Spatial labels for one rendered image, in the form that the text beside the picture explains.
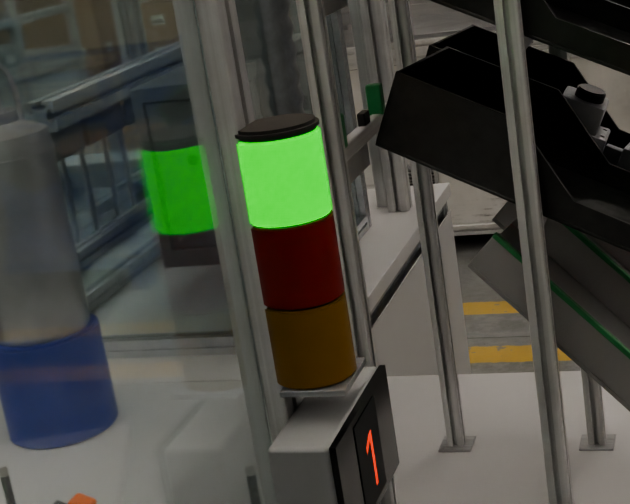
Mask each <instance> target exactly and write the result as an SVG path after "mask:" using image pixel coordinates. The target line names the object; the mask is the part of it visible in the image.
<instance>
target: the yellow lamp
mask: <svg viewBox="0 0 630 504"><path fill-rule="evenodd" d="M265 313H266V319H267V325H268V331H269V336H270V342H271V348H272V354H273V360H274V365H275V371H276V377H277V383H278V384H280V385H281V386H283V387H286V388H290V389H297V390H308V389H317V388H323V387H327V386H331V385H334V384H337V383H339V382H342V381H344V380H346V379H347V378H349V377H350V376H351V375H352V374H353V373H354V372H355V371H356V368H357V365H356V358H355V352H354V345H353V339H352V332H351V325H350V319H349V312H348V306H347V299H346V293H345V291H344V292H343V293H342V295H340V296H339V297H338V298H336V299H335V300H333V301H331V302H328V303H326V304H323V305H319V306H316V307H311V308H306V309H299V310H276V309H272V308H269V307H268V308H267V309H265Z"/></svg>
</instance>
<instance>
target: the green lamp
mask: <svg viewBox="0 0 630 504"><path fill-rule="evenodd" d="M236 146H237V151H238V157H239V163H240V169H241V175H242V180H243V186H244V192H245V198H246V203H247V209H248V215H249V221H250V224H252V225H253V226H257V227H263V228H275V227H287V226H293V225H298V224H303V223H307V222H311V221H314V220H317V219H319V218H322V217H324V216H325V215H327V214H328V213H330V211H331V210H332V202H331V195H330V189H329V182H328V176H327V169H326V163H325V156H324V150H323V143H322V136H321V130H320V127H318V126H316V128H315V129H314V130H313V131H311V132H308V133H306V134H303V135H299V136H296V137H291V138H287V139H282V140H275V141H268V142H253V143H249V142H238V144H236Z"/></svg>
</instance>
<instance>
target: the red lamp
mask: <svg viewBox="0 0 630 504"><path fill-rule="evenodd" d="M251 232H252V238H253V244H254V250H255V255H256V261H257V267H258V273H259V279H260V284H261V290H262V296H263V302H264V305H265V306H267V307H269V308H272V309H276V310H299V309H306V308H311V307H316V306H319V305H323V304H326V303H328V302H331V301H333V300H335V299H336V298H338V297H339V296H340V295H342V293H343V292H344V290H345V286H344V280H343V273H342V267H341V260H340V254H339V247H338V241H337V234H336V228H335V221H334V215H333V211H332V210H331V211H330V213H328V214H327V215H325V216H324V217H322V218H319V219H317V220H314V221H311V222H307V223H303V224H298V225H293V226H287V227H275V228H263V227H257V226H253V228H251Z"/></svg>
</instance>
